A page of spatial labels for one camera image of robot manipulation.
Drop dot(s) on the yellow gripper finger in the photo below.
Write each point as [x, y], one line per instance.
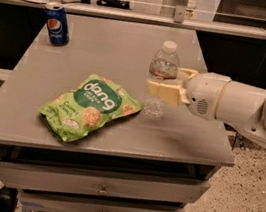
[185, 74]
[172, 92]

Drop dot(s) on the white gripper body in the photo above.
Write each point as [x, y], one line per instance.
[203, 93]

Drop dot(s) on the clear plastic water bottle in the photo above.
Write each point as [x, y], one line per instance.
[164, 65]

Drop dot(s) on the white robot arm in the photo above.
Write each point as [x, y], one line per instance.
[243, 107]

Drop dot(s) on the green rice chip bag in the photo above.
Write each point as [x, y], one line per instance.
[75, 114]

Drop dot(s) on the top grey drawer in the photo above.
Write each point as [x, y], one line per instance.
[101, 183]

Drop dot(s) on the middle grey drawer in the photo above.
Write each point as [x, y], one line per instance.
[53, 203]

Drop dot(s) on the blue pepsi can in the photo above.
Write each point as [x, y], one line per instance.
[56, 22]

